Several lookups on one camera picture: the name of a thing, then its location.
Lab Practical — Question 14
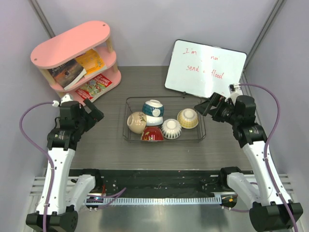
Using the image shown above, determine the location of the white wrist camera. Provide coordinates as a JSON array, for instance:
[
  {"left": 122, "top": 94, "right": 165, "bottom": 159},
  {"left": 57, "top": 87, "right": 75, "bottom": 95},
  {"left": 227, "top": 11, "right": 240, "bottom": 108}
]
[
  {"left": 225, "top": 83, "right": 243, "bottom": 105},
  {"left": 52, "top": 93, "right": 73, "bottom": 107}
]

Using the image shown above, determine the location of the yellow cover book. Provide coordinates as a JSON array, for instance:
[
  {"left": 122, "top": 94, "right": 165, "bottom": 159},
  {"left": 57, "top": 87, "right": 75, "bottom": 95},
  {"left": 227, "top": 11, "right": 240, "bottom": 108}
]
[{"left": 75, "top": 49, "right": 107, "bottom": 78}]

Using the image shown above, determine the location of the beige flower bowl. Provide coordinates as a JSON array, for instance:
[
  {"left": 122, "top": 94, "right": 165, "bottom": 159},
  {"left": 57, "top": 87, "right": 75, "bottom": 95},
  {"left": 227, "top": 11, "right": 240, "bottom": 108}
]
[{"left": 126, "top": 112, "right": 147, "bottom": 134}]

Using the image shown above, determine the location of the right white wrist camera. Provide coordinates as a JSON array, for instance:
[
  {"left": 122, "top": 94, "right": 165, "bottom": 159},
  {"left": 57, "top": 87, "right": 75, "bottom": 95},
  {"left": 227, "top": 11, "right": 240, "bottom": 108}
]
[{"left": 225, "top": 83, "right": 243, "bottom": 105}]

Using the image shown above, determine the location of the yellow dotted bowl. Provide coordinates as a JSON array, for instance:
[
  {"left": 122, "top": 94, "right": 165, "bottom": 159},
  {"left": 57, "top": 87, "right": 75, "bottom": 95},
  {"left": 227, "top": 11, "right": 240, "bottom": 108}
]
[{"left": 177, "top": 108, "right": 199, "bottom": 129}]

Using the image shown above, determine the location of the black wire dish rack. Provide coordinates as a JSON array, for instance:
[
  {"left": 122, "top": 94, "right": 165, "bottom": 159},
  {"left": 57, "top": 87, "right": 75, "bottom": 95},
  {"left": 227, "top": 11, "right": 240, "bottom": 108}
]
[{"left": 123, "top": 95, "right": 206, "bottom": 143}]

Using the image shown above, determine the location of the dark cover book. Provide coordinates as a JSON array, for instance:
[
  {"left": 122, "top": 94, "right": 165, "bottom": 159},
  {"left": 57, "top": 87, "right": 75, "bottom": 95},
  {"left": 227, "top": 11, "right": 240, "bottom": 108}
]
[{"left": 48, "top": 59, "right": 86, "bottom": 90}]

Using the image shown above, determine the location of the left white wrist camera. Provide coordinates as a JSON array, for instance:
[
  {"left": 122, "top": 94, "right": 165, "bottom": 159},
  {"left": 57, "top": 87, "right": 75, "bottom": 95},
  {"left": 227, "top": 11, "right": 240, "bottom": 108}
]
[{"left": 52, "top": 93, "right": 73, "bottom": 107}]

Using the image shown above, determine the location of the red colourful cover book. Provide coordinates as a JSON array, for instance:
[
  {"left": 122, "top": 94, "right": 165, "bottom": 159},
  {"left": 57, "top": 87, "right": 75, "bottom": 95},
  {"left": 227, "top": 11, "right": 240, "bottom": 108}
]
[{"left": 75, "top": 74, "right": 114, "bottom": 102}]

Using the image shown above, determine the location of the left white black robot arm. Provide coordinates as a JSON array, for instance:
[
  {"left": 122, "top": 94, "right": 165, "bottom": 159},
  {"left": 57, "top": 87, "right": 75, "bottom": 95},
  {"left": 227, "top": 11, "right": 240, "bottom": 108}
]
[{"left": 26, "top": 95, "right": 104, "bottom": 232}]

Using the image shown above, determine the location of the white whiteboard with red writing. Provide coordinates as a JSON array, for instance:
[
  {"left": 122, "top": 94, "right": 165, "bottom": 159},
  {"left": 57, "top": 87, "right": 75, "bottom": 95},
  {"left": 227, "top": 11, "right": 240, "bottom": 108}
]
[{"left": 165, "top": 40, "right": 247, "bottom": 98}]

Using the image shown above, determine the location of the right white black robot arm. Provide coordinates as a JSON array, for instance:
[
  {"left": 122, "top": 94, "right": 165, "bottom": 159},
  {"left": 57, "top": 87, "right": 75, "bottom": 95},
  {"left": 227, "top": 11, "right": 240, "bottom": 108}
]
[{"left": 194, "top": 93, "right": 303, "bottom": 232}]

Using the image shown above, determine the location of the red flower bowl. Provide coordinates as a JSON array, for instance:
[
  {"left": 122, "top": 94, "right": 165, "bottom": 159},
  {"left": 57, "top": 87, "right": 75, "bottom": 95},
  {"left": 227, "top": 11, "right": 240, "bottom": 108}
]
[{"left": 140, "top": 126, "right": 164, "bottom": 141}]

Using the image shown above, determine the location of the white ribbed bowl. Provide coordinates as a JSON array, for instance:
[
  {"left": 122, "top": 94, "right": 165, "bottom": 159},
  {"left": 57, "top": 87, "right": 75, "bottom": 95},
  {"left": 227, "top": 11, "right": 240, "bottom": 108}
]
[{"left": 146, "top": 115, "right": 163, "bottom": 126}]

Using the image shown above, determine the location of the white bowl with blue stripes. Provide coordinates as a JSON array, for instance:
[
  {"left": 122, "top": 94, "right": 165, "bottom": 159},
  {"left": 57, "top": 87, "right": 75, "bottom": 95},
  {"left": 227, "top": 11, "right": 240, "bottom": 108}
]
[{"left": 161, "top": 119, "right": 182, "bottom": 140}]

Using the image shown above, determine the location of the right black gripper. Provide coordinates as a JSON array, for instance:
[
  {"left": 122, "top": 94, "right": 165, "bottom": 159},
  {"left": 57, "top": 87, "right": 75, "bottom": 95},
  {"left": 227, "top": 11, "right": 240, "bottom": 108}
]
[{"left": 195, "top": 92, "right": 240, "bottom": 126}]

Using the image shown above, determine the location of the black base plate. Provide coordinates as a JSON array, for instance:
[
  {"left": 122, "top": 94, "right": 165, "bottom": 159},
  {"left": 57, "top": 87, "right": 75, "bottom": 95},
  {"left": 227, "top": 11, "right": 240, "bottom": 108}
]
[{"left": 91, "top": 170, "right": 232, "bottom": 199}]

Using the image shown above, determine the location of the white slotted cable duct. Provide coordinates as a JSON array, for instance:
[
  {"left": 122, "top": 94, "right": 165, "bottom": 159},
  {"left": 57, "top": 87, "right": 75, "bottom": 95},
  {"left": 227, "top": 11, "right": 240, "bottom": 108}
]
[{"left": 83, "top": 196, "right": 222, "bottom": 206}]

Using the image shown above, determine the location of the teal plaid bowl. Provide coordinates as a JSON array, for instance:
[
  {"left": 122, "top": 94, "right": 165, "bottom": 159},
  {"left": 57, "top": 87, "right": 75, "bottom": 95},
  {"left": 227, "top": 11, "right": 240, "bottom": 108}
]
[{"left": 142, "top": 99, "right": 164, "bottom": 117}]

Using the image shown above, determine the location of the pink three-tier wooden shelf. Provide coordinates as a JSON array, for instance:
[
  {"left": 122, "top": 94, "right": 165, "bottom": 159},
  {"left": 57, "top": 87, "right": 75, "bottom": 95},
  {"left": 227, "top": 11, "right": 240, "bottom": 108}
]
[{"left": 30, "top": 21, "right": 121, "bottom": 103}]

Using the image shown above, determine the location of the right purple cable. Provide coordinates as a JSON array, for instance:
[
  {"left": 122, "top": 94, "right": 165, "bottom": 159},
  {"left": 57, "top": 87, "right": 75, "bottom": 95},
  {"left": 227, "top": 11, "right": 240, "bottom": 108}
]
[{"left": 230, "top": 83, "right": 300, "bottom": 232}]

